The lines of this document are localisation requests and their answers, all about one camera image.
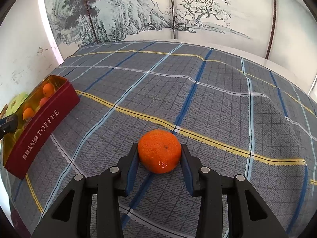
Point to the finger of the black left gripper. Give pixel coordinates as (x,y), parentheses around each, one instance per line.
(8,124)

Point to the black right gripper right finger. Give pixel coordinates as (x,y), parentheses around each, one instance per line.
(248,213)

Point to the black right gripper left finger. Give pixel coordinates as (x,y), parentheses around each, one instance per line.
(70,213)

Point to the green round fruit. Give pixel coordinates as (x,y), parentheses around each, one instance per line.
(17,133)

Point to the orange tangerine top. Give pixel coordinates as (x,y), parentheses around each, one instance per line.
(28,114)

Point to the orange tangerine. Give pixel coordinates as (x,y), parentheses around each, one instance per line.
(28,114)
(159,151)
(48,90)

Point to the red tomato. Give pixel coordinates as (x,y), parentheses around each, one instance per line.
(43,101)

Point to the green tissue pack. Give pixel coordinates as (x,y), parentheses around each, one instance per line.
(15,103)

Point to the red gold toffee tin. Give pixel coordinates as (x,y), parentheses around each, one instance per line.
(19,155)

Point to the grey plaid tablecloth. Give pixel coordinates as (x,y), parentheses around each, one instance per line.
(236,116)

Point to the ink landscape folding screen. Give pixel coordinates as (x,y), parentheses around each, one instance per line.
(279,33)

